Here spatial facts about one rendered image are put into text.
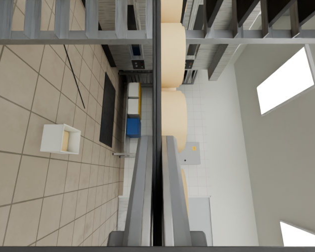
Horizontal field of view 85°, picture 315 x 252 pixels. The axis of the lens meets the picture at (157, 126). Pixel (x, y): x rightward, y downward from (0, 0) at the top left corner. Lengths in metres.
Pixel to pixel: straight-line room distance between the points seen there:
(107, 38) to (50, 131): 1.09
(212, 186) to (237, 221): 0.86
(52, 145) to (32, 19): 1.00
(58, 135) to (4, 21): 0.93
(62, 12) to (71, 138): 1.27
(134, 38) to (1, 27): 0.41
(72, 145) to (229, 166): 3.55
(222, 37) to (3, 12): 0.69
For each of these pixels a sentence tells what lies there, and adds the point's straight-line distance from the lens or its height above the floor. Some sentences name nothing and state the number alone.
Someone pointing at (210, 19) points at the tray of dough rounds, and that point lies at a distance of 0.59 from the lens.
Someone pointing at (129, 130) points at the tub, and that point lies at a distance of 3.65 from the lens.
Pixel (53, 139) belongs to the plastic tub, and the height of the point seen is 0.09.
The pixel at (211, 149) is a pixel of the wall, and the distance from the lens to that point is 4.36.
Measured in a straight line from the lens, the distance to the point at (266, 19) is 0.68.
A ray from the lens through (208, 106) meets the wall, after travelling 4.64.
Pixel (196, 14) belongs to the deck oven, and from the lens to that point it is 2.56.
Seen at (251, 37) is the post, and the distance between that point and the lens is 0.66.
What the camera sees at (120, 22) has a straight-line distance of 0.63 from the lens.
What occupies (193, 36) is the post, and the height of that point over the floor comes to 1.00.
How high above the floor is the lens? 0.89
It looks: level
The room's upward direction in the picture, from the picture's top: 90 degrees clockwise
